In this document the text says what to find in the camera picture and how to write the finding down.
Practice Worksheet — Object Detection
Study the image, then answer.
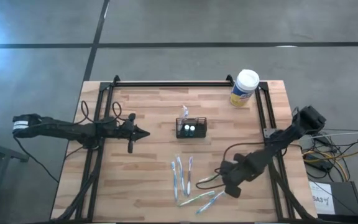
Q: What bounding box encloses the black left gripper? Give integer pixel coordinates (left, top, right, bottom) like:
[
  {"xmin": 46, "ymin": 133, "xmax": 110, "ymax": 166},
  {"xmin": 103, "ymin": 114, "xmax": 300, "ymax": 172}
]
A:
[{"xmin": 118, "ymin": 113, "xmax": 151, "ymax": 154}]

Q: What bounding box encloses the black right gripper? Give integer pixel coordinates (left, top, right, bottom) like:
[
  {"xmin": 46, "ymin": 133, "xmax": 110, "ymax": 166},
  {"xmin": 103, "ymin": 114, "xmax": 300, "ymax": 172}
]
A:
[{"xmin": 219, "ymin": 154, "xmax": 265, "ymax": 199}]

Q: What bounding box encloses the green toothbrush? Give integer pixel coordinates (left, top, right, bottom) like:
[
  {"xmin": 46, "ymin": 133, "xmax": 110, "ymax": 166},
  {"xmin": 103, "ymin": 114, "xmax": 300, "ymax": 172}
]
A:
[
  {"xmin": 197, "ymin": 174, "xmax": 221, "ymax": 184},
  {"xmin": 177, "ymin": 190, "xmax": 216, "ymax": 207}
]

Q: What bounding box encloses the purple toothbrush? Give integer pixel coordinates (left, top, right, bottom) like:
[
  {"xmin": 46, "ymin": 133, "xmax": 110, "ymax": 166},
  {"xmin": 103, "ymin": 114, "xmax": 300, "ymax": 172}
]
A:
[
  {"xmin": 177, "ymin": 111, "xmax": 186, "ymax": 131},
  {"xmin": 186, "ymin": 156, "xmax": 195, "ymax": 197}
]

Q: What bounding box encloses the pink toothbrush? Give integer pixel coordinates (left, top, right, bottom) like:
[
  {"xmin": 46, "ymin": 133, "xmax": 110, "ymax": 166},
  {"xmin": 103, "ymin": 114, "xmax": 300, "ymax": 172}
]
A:
[{"xmin": 180, "ymin": 105, "xmax": 190, "ymax": 127}]

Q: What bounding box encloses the black power adapter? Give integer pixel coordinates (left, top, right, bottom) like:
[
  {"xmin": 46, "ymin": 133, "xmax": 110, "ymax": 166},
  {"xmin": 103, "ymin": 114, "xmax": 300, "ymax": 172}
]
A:
[{"xmin": 303, "ymin": 153, "xmax": 333, "ymax": 172}]

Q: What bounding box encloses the disinfecting wipes canister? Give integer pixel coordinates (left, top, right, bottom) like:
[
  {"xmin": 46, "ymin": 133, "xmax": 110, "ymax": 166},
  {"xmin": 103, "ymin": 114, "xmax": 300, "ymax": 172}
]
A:
[{"xmin": 229, "ymin": 68, "xmax": 260, "ymax": 108}]

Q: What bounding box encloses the black box white label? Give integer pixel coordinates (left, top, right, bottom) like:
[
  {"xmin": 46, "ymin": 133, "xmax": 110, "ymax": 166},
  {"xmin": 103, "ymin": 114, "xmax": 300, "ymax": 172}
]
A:
[{"xmin": 308, "ymin": 181, "xmax": 358, "ymax": 216}]

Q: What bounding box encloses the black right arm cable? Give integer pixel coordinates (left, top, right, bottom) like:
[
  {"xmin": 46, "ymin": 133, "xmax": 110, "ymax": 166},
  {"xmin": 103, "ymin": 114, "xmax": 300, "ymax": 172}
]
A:
[{"xmin": 195, "ymin": 141, "xmax": 275, "ymax": 190}]

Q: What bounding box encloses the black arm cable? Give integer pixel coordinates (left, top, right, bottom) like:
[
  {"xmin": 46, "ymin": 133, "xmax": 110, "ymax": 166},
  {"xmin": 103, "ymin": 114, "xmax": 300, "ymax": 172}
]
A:
[
  {"xmin": 80, "ymin": 100, "xmax": 124, "ymax": 125},
  {"xmin": 195, "ymin": 141, "xmax": 275, "ymax": 190}
]

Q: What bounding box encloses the black wire basket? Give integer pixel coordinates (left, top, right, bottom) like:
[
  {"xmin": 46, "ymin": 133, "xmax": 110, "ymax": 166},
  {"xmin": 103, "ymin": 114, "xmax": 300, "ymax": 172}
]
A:
[{"xmin": 175, "ymin": 116, "xmax": 208, "ymax": 139}]

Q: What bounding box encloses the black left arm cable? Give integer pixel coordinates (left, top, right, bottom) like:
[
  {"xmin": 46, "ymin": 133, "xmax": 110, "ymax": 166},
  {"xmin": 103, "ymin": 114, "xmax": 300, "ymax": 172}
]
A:
[{"xmin": 80, "ymin": 100, "xmax": 124, "ymax": 125}]

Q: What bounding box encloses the black aluminium table frame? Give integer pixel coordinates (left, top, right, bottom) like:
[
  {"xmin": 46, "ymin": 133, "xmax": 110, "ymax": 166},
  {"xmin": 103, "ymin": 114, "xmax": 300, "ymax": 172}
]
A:
[{"xmin": 50, "ymin": 74, "xmax": 319, "ymax": 223}]

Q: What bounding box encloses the black floor cable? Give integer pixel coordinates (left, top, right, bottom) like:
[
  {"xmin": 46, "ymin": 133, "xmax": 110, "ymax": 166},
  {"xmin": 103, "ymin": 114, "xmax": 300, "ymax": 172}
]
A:
[{"xmin": 303, "ymin": 124, "xmax": 358, "ymax": 183}]

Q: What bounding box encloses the yellow floor cable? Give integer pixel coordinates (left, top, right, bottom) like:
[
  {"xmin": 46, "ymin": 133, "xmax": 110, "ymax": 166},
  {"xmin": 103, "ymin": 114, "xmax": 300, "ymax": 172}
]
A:
[{"xmin": 301, "ymin": 149, "xmax": 358, "ymax": 183}]

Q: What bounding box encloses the white floor cable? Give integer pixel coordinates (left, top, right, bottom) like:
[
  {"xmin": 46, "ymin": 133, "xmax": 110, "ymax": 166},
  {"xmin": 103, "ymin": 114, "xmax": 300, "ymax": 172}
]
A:
[{"xmin": 298, "ymin": 131, "xmax": 358, "ymax": 141}]

